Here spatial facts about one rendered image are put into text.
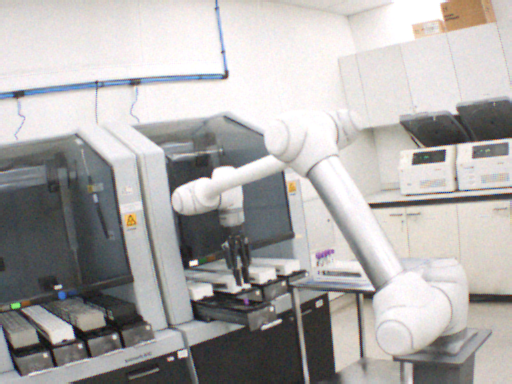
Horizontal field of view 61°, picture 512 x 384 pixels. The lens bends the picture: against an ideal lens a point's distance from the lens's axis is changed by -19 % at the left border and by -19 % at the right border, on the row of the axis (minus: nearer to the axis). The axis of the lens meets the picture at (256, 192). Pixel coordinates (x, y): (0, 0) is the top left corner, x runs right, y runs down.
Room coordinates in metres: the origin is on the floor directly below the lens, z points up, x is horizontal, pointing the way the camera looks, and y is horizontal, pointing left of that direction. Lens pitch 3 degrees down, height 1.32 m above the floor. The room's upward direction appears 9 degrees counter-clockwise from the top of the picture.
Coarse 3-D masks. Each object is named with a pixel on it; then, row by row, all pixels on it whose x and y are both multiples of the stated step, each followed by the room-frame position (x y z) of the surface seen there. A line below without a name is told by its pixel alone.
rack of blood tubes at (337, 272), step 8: (336, 264) 2.04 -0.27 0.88; (344, 264) 2.00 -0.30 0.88; (352, 264) 1.98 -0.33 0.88; (328, 272) 2.06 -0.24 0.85; (336, 272) 2.04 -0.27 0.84; (344, 272) 2.02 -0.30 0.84; (352, 272) 2.03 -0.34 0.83; (360, 272) 1.87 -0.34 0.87; (320, 280) 2.04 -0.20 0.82; (328, 280) 2.00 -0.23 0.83; (336, 280) 1.97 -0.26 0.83; (344, 280) 1.94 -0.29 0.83; (352, 280) 1.90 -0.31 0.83; (360, 280) 1.87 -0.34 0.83; (368, 280) 1.84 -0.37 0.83
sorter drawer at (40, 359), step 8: (8, 344) 1.54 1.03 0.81; (24, 352) 1.43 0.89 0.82; (32, 352) 1.44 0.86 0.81; (40, 352) 1.46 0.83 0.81; (48, 352) 1.47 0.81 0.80; (16, 360) 1.41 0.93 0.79; (24, 360) 1.41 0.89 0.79; (32, 360) 1.43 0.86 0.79; (40, 360) 1.45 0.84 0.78; (48, 360) 1.47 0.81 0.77; (24, 368) 1.40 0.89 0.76; (32, 368) 1.42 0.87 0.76; (40, 368) 1.44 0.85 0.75; (48, 368) 1.46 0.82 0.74; (32, 376) 1.38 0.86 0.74
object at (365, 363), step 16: (416, 272) 1.85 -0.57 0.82; (304, 288) 2.03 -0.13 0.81; (320, 288) 1.96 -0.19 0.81; (336, 288) 1.89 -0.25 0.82; (352, 288) 1.83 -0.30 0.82; (368, 288) 1.78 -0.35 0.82; (304, 352) 2.09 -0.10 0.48; (304, 368) 2.09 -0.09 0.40; (352, 368) 2.23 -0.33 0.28; (368, 368) 2.18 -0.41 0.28; (384, 368) 2.13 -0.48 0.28; (400, 368) 1.66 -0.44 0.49
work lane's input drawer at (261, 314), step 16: (192, 304) 2.03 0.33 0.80; (208, 304) 1.96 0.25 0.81; (224, 304) 1.97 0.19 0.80; (240, 304) 1.94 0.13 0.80; (256, 304) 1.84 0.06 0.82; (272, 304) 1.86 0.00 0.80; (224, 320) 1.88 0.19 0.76; (240, 320) 1.80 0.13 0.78; (256, 320) 1.79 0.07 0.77; (272, 320) 1.84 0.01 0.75
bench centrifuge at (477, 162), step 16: (464, 112) 3.62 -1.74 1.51; (480, 112) 3.51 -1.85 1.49; (496, 112) 3.42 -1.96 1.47; (480, 128) 3.69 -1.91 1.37; (496, 128) 3.59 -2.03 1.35; (464, 144) 3.50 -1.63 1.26; (480, 144) 3.38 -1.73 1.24; (496, 144) 3.26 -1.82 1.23; (464, 160) 3.45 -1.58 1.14; (480, 160) 3.33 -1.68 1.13; (496, 160) 3.22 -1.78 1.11; (464, 176) 3.46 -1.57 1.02; (480, 176) 3.35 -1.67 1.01; (496, 176) 3.24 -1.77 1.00
